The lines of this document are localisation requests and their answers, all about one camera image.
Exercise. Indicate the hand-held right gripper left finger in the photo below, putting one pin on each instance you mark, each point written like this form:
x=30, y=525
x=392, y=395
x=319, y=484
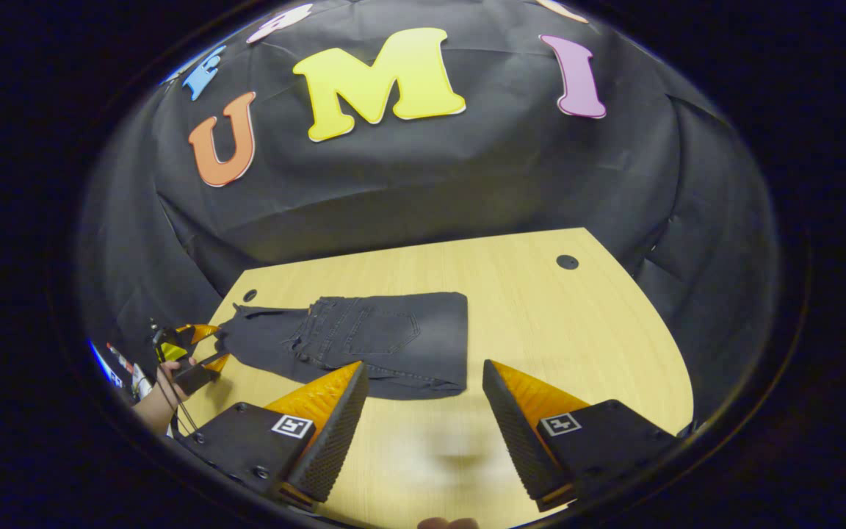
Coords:
x=331, y=441

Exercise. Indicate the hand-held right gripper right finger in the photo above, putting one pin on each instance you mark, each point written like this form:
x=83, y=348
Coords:
x=518, y=441

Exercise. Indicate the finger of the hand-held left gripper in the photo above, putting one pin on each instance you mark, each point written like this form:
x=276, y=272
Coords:
x=206, y=369
x=199, y=332

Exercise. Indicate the dark jeans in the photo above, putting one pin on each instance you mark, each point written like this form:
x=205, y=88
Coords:
x=393, y=338

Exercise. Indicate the black backdrop cloth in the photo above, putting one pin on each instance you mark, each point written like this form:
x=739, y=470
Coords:
x=430, y=184

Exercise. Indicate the white and red object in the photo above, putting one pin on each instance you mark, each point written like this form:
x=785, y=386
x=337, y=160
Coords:
x=125, y=369

